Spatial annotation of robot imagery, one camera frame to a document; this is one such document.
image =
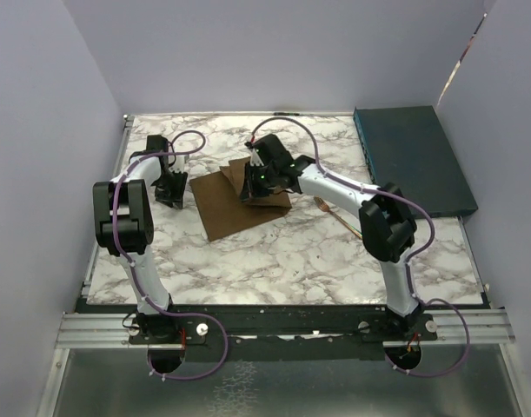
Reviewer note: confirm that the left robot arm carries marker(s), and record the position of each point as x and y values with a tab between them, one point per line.
124	226

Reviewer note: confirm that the aluminium rail frame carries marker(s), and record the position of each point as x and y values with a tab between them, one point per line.
477	326

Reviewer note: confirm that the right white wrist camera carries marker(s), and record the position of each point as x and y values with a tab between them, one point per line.
255	158

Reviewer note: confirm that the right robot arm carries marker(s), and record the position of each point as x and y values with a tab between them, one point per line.
386	222

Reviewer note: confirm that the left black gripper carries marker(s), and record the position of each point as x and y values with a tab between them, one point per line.
175	196

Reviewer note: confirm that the copper iridescent fork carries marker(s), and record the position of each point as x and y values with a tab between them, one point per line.
324	207

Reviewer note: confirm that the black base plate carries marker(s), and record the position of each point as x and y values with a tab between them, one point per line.
277	318

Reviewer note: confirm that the brown cloth napkin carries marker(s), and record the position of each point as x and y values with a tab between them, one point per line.
222	212

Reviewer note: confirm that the dark teal flat box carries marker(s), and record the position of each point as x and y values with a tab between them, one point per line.
408	147

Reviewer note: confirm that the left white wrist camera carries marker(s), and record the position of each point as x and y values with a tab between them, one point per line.
179	164

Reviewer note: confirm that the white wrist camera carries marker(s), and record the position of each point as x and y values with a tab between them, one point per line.
179	164
255	158

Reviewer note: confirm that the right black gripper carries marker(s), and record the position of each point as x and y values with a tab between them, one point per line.
245	195

